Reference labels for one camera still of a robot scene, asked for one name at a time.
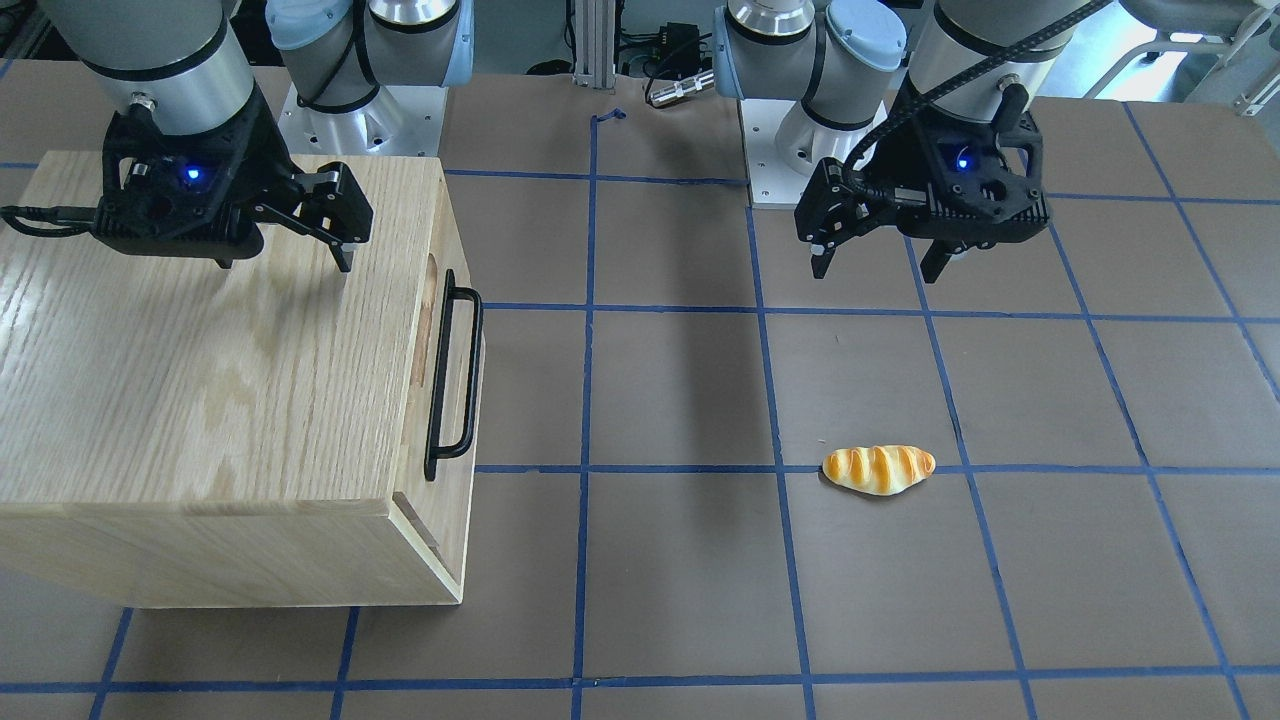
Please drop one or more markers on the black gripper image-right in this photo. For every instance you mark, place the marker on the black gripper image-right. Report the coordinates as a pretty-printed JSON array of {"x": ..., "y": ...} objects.
[{"x": 908, "y": 143}]

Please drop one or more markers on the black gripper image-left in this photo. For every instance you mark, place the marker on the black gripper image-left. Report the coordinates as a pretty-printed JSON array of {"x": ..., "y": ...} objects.
[{"x": 262, "y": 150}]

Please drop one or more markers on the light wooden drawer cabinet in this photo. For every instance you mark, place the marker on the light wooden drawer cabinet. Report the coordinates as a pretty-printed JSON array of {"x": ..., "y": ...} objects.
[{"x": 176, "y": 435}]

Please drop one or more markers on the toy bread roll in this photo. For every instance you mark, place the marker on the toy bread roll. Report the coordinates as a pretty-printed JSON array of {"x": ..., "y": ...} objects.
[{"x": 881, "y": 471}]

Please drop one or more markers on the black power adapter box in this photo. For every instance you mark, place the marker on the black power adapter box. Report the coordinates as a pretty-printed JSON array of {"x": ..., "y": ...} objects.
[{"x": 675, "y": 49}]

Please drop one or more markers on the metal base plate image-right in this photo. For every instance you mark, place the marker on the metal base plate image-right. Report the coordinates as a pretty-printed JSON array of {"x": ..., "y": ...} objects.
[{"x": 775, "y": 160}]

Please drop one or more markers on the metal base plate image-left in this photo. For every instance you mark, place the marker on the metal base plate image-left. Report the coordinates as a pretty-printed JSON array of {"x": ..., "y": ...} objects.
[{"x": 400, "y": 121}]

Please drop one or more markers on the black cable image-left gripper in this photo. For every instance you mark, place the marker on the black cable image-left gripper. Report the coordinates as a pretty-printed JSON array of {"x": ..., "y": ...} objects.
[{"x": 49, "y": 223}]

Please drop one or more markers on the black metal drawer handle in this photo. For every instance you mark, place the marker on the black metal drawer handle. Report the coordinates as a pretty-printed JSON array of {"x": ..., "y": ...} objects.
[{"x": 435, "y": 449}]

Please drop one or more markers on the black cable chain image-right arm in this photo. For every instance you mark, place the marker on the black cable chain image-right arm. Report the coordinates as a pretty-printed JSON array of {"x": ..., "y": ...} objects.
[{"x": 970, "y": 52}]

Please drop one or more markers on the aluminium profile post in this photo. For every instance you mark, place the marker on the aluminium profile post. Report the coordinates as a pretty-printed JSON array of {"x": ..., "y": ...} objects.
[{"x": 594, "y": 31}]

